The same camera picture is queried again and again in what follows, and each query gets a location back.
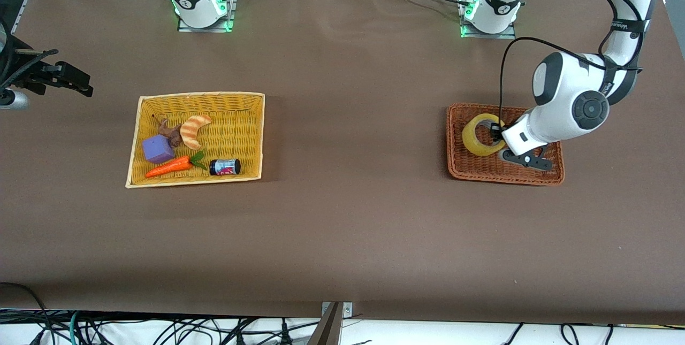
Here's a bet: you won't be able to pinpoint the brown wicker basket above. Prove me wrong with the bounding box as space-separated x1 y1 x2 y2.
446 102 566 186

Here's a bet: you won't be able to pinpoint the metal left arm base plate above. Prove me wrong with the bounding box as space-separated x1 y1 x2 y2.
460 0 517 40

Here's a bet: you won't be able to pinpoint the tangled black floor cables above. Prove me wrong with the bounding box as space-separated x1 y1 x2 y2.
80 316 322 345

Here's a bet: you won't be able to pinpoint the yellow wicker basket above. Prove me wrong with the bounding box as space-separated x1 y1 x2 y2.
125 91 265 189

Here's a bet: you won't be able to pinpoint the silver table edge bracket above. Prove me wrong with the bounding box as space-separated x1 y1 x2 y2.
321 301 353 318

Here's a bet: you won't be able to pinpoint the brown root toy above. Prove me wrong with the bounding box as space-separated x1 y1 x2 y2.
152 114 182 148

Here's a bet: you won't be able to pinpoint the black looped floor cable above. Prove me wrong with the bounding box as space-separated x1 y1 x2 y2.
0 282 51 345

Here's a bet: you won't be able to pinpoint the grey metal bar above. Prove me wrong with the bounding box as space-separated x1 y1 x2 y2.
308 302 344 345

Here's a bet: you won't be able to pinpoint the orange toy carrot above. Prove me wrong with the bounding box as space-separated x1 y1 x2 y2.
145 151 209 179

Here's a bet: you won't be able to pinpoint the small black can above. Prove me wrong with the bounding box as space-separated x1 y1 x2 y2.
209 158 241 177

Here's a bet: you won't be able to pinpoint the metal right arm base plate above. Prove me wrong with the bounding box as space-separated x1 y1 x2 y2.
177 0 236 33

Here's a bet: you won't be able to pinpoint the yellow transparent tape roll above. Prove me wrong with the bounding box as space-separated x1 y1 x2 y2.
462 113 507 157

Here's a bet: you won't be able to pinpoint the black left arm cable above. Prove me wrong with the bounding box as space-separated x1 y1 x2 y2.
499 0 651 132

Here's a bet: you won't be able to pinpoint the purple cube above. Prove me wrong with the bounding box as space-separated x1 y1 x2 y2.
142 134 176 165

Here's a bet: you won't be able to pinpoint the toy croissant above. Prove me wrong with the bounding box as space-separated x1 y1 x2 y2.
180 114 212 150

